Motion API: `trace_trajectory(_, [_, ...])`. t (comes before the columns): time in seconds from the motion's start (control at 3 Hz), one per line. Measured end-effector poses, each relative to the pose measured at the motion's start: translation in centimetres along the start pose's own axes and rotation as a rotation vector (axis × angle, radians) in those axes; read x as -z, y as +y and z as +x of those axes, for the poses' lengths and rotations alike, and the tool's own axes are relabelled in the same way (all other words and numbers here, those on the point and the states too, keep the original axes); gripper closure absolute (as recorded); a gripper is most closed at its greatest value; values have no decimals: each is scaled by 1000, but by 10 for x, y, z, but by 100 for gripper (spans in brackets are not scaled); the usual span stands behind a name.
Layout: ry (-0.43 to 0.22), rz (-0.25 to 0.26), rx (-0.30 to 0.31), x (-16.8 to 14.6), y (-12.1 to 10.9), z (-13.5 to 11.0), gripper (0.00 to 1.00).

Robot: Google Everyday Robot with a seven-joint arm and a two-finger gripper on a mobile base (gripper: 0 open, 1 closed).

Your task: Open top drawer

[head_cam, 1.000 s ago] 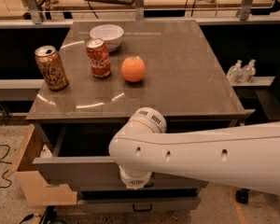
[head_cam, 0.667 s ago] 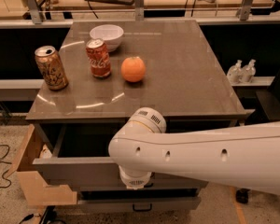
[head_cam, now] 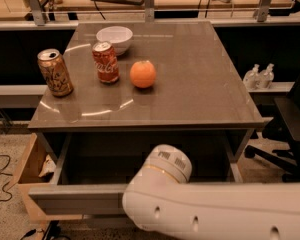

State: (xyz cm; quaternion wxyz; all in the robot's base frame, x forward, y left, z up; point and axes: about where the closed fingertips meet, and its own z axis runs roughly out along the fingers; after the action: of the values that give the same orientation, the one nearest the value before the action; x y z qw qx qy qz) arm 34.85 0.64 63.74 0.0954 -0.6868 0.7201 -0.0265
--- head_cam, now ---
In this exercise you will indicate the grey top drawer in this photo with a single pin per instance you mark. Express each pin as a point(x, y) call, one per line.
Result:
point(94, 169)

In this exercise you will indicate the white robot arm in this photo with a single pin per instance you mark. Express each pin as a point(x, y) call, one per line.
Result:
point(160, 198)

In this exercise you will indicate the grey drawer cabinet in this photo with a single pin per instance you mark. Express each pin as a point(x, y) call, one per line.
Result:
point(197, 88)

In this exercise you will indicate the orange fruit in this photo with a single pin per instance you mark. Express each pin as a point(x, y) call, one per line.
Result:
point(143, 74)

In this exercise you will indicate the red cola can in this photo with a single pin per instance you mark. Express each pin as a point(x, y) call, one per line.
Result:
point(105, 61)

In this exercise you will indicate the white bowl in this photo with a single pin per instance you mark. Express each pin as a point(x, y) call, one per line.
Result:
point(120, 37)

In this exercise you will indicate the clear sanitizer bottle left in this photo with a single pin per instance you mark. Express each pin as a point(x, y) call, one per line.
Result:
point(251, 77)

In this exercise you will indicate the clear sanitizer bottle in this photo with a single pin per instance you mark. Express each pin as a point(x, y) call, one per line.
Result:
point(251, 77)
point(266, 77)

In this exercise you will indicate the gold soda can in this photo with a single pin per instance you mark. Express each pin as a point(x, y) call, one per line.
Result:
point(55, 72)

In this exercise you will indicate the crumpled paper in box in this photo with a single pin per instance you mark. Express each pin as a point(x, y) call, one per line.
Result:
point(48, 167)

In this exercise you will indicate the clear sanitizer bottle right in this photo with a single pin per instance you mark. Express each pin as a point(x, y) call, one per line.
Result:
point(266, 77)

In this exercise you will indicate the cardboard box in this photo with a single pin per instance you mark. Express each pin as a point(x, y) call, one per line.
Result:
point(26, 176)

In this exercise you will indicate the black office chair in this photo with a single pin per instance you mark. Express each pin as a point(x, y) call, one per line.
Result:
point(285, 126)

